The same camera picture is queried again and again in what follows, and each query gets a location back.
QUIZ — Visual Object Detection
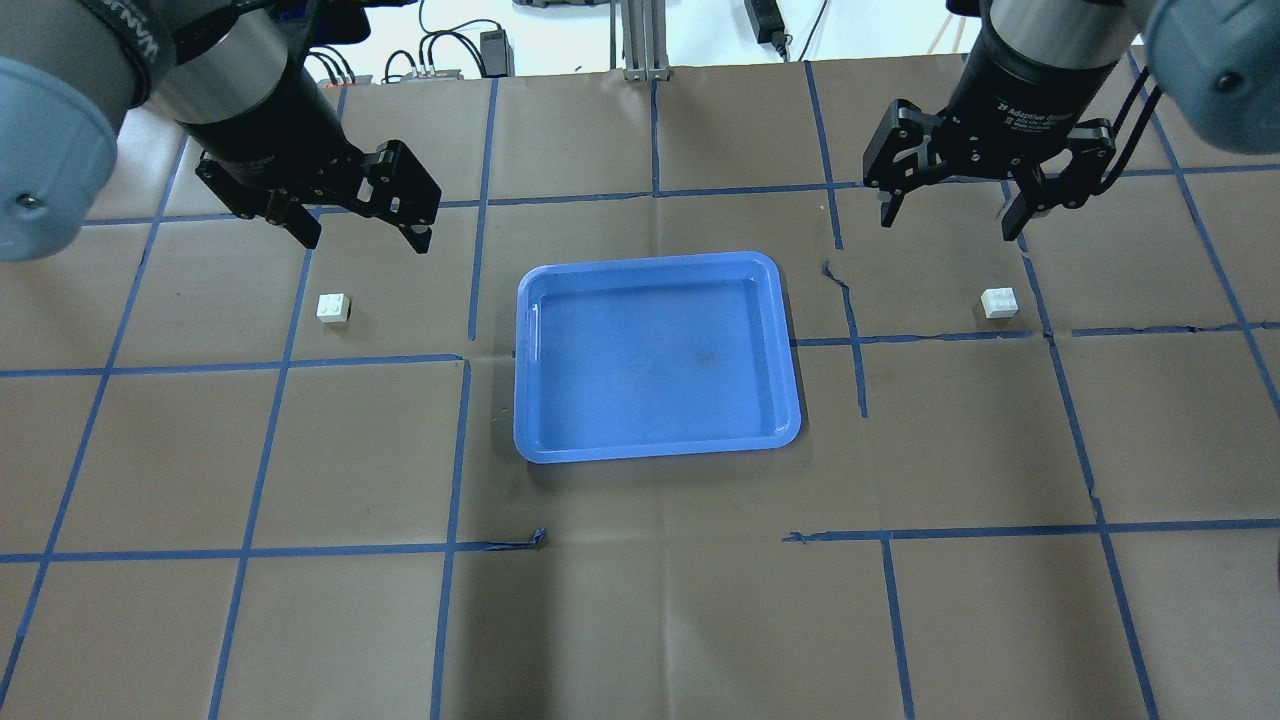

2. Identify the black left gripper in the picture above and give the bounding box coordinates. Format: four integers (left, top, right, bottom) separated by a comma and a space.
180, 58, 443, 255

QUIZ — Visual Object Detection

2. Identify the black power adapter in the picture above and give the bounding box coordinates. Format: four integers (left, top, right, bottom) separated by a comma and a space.
742, 0, 788, 53
479, 29, 515, 78

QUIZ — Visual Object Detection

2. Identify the aluminium frame post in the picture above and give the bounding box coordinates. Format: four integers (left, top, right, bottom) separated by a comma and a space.
617, 0, 671, 83

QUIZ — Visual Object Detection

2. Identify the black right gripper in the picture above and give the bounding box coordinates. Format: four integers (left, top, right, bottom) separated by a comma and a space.
861, 26, 1121, 241

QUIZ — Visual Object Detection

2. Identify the blue plastic tray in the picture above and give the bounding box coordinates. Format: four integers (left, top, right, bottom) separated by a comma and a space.
513, 251, 803, 464

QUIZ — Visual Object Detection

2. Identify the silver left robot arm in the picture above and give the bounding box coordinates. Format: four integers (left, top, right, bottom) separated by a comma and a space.
1, 1, 442, 263

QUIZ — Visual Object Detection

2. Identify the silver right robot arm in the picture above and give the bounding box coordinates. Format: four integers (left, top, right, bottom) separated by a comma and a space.
861, 1, 1279, 241

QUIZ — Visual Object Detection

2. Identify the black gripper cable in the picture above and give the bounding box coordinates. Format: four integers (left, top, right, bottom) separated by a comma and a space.
1094, 45, 1166, 196

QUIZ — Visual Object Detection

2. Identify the white toy block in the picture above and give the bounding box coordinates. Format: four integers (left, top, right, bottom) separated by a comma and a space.
314, 293, 353, 324
979, 287, 1020, 322

